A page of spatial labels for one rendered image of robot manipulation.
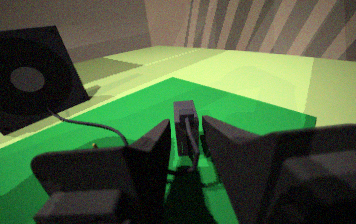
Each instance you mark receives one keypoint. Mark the black cooling fan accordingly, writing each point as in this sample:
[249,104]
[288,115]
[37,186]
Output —
[36,72]

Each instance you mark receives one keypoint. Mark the green circuit board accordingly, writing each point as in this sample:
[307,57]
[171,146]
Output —
[198,197]

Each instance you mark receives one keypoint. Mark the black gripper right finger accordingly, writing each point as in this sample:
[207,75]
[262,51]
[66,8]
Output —
[249,164]

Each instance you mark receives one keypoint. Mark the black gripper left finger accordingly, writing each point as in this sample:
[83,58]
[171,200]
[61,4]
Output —
[139,169]

